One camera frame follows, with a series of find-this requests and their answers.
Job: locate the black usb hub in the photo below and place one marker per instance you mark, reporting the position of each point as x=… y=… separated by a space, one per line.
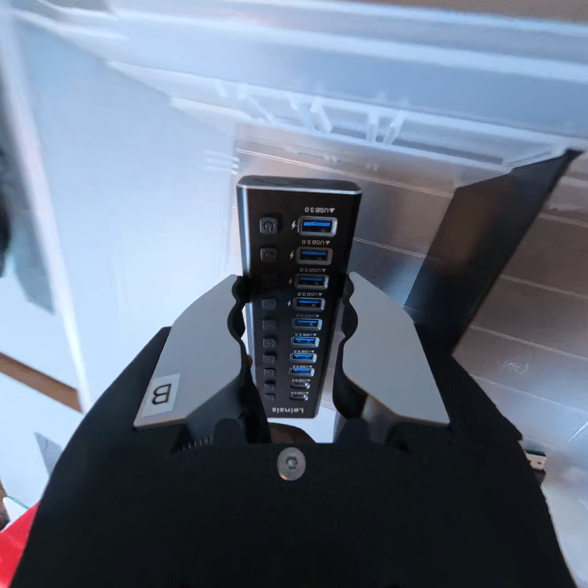
x=275 y=275

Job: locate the black bin divider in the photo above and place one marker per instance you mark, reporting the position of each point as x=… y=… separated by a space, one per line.
x=482 y=239

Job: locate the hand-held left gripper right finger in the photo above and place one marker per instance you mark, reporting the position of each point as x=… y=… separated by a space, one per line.
x=386 y=358

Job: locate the person's left hand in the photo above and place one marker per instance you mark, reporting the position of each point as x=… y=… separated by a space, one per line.
x=289 y=434

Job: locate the clear plastic bin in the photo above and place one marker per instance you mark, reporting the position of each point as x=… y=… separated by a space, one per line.
x=321 y=82

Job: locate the red plastic bin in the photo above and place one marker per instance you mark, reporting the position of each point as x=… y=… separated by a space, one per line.
x=16 y=546

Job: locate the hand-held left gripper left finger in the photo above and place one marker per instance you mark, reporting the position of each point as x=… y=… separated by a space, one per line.
x=197 y=358

